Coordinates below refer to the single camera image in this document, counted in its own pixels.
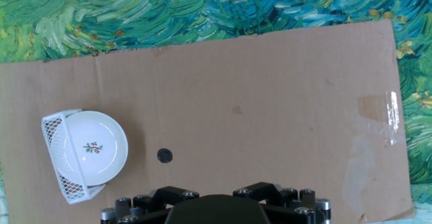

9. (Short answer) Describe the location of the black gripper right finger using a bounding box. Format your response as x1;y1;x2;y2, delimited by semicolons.
232;181;332;224

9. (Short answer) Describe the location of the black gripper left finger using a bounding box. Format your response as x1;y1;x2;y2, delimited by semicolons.
100;185;200;224

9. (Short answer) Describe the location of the small white bowl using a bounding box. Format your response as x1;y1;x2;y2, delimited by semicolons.
62;111;130;188

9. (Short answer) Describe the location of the black round dot marker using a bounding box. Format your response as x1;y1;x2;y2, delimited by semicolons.
157;148;174;164

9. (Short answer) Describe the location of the brown cardboard sheet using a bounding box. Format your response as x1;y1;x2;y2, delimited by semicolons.
0;18;416;224

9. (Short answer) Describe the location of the painted landscape tablecloth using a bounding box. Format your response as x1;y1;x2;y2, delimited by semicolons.
0;0;432;224

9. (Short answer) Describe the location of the white wire mesh rack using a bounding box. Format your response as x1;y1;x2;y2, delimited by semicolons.
40;108;107;206

